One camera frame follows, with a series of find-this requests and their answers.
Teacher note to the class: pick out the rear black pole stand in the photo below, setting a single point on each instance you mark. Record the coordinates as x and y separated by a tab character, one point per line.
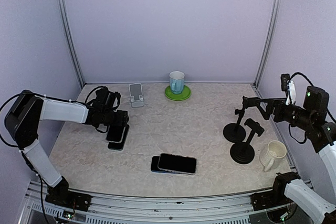
234	132

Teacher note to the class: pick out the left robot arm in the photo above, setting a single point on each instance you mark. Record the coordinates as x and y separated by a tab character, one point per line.
29	109

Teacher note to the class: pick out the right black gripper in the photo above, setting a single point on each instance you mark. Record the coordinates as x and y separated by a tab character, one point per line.
278	103

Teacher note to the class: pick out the white folding phone stand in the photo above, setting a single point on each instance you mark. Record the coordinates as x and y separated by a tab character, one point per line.
136	95

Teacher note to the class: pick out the centre bottom blue phone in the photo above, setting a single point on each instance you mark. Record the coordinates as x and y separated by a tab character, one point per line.
154	165

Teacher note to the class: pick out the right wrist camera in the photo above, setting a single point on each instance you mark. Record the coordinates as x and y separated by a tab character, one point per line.
284	78

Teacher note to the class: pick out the front aluminium rail frame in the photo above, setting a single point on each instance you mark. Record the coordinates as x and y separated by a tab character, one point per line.
105	208

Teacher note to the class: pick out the green saucer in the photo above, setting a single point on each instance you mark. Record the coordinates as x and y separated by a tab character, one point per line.
185	94

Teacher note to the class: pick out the left aluminium corner post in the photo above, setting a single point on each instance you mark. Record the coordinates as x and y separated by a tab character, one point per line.
70	43

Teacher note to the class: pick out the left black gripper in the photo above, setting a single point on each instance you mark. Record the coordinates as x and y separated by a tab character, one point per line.
122	119

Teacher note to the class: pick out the black pole stand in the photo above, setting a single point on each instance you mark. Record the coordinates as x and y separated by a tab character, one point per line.
234	132
243	152

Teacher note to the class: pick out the black phone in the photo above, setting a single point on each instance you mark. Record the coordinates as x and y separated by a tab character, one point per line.
115	133
166	161

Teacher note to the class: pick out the front black pole stand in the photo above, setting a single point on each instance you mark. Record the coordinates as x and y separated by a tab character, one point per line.
243	152

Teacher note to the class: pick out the left bottom teal phone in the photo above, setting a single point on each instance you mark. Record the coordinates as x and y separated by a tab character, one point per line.
119	146

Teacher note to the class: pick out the right aluminium corner post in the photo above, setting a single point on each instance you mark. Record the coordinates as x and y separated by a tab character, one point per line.
268	42

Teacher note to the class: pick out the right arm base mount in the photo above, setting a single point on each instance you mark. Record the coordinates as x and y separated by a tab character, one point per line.
276	196

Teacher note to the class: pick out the aluminium corner post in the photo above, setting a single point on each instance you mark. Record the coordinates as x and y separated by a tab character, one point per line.
70	43
268	42

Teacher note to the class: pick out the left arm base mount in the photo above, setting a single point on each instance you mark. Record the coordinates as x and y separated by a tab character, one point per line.
60	195

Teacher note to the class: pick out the light blue mug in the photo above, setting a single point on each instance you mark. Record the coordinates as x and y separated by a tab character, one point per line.
177	81

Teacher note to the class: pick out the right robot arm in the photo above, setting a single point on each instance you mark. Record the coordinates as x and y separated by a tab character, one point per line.
311	118

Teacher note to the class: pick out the cream ceramic mug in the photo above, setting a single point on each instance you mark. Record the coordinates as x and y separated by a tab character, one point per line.
272	155

